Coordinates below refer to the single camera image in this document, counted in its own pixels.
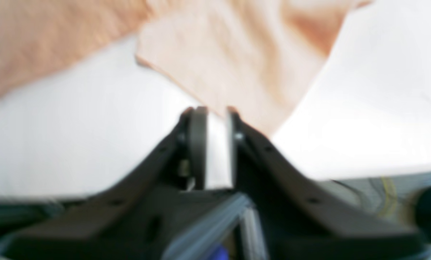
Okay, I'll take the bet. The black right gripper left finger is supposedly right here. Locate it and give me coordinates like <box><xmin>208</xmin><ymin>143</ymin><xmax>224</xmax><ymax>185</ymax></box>
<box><xmin>6</xmin><ymin>107</ymin><xmax>208</xmax><ymax>260</ymax></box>

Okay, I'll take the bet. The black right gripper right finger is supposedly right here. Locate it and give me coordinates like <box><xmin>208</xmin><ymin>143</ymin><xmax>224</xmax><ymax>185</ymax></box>
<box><xmin>227</xmin><ymin>107</ymin><xmax>429</xmax><ymax>260</ymax></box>

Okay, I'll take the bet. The peach pink T-shirt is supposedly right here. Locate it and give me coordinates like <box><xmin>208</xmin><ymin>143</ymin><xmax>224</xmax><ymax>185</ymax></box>
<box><xmin>0</xmin><ymin>0</ymin><xmax>372</xmax><ymax>135</ymax></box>

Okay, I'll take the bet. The yellow floor cable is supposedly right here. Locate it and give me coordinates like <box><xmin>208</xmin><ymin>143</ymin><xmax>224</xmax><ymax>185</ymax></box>
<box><xmin>378</xmin><ymin>176</ymin><xmax>398</xmax><ymax>218</ymax></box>

